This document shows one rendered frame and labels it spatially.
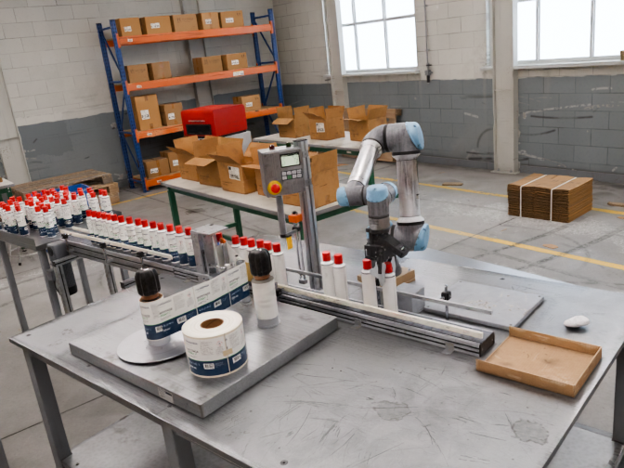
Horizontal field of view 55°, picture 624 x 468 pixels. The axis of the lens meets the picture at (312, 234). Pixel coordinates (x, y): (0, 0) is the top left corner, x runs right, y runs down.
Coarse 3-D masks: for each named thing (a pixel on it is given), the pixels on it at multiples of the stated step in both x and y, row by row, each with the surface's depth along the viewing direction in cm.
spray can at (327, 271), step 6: (324, 252) 235; (324, 258) 235; (330, 258) 235; (324, 264) 235; (330, 264) 234; (324, 270) 235; (330, 270) 235; (324, 276) 236; (330, 276) 236; (324, 282) 237; (330, 282) 237; (324, 288) 238; (330, 288) 237; (330, 294) 238
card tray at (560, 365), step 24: (528, 336) 203; (552, 336) 197; (480, 360) 187; (504, 360) 192; (528, 360) 191; (552, 360) 189; (576, 360) 188; (528, 384) 179; (552, 384) 173; (576, 384) 170
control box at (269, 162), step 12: (264, 156) 241; (276, 156) 242; (300, 156) 244; (264, 168) 243; (276, 168) 243; (288, 168) 244; (264, 180) 246; (276, 180) 245; (288, 180) 246; (300, 180) 247; (264, 192) 252; (288, 192) 247
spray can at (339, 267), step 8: (336, 256) 230; (336, 264) 231; (344, 264) 232; (336, 272) 231; (344, 272) 232; (336, 280) 232; (344, 280) 232; (336, 288) 233; (344, 288) 233; (336, 296) 235; (344, 296) 234
